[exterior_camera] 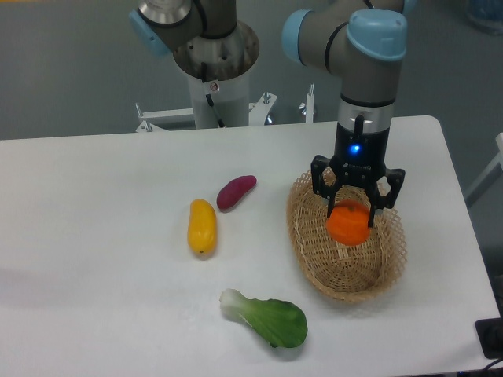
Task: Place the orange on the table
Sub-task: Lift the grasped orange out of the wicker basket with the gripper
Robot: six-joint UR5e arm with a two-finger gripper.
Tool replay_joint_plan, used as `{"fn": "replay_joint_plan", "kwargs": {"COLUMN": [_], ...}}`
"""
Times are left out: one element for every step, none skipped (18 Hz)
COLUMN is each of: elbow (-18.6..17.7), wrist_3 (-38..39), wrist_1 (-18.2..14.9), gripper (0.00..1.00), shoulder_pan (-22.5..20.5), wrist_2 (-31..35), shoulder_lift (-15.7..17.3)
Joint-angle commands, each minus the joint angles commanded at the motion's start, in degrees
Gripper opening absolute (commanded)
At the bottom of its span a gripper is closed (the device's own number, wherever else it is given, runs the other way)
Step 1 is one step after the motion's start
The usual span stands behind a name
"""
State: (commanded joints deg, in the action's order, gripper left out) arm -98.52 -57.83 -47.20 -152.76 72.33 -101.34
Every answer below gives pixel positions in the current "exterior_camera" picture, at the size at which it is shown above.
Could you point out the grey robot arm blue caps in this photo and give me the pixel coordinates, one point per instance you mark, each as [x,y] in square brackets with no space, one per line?
[361,42]

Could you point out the yellow mango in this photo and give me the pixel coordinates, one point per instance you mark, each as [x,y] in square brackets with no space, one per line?
[202,229]

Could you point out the woven wicker basket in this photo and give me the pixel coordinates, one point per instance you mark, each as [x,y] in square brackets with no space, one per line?
[345,273]

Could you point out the white frame at right edge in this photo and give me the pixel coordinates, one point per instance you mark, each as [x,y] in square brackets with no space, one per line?
[486,178]

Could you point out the purple sweet potato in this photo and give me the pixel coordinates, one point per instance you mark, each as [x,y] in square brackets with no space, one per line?
[234,191]

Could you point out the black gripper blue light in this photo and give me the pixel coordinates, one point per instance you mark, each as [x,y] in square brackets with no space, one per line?
[358,159]

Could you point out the white metal base frame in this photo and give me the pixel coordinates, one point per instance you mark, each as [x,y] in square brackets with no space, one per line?
[259,113]

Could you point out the green bok choy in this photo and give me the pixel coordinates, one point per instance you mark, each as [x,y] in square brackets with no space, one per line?
[280,323]

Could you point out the blue object top right corner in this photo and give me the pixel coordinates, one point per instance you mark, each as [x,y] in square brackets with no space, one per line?
[486,15]

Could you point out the black device at table edge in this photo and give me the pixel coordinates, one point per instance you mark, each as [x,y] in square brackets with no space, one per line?
[489,332]

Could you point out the orange fruit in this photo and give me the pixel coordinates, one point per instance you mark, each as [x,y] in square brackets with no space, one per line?
[348,223]

